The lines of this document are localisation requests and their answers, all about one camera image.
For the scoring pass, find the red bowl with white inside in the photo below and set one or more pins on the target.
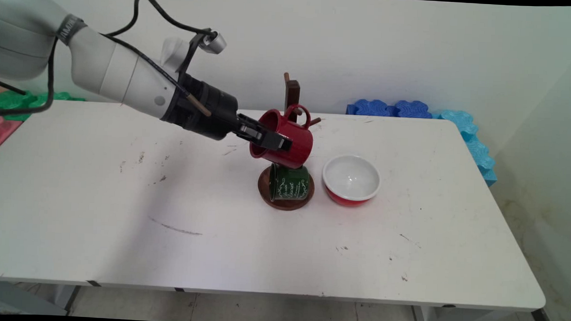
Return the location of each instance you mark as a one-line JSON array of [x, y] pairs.
[[351, 177]]

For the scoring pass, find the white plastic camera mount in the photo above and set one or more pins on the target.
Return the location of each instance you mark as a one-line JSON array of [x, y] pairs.
[[171, 52]]

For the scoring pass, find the green foam tile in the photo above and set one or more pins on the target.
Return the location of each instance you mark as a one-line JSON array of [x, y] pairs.
[[17, 101]]

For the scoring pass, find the red enamel mug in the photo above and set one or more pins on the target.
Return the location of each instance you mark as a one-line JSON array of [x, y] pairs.
[[295, 142]]

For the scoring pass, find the cyan foam tile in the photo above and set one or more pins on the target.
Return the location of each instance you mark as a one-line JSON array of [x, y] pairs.
[[476, 143]]

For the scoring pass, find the green printed enamel mug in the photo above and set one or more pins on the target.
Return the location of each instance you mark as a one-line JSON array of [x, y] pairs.
[[289, 184]]

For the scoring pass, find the pink foam tile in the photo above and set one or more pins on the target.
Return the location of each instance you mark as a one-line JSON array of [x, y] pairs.
[[6, 129]]

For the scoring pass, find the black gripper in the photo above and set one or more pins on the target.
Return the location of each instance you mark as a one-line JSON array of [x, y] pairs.
[[206, 110]]

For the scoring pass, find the dark wooden mug tree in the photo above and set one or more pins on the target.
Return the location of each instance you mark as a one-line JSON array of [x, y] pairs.
[[291, 92]]

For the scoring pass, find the dark blue foam tile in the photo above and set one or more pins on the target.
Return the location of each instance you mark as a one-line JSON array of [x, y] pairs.
[[370, 108], [413, 109]]

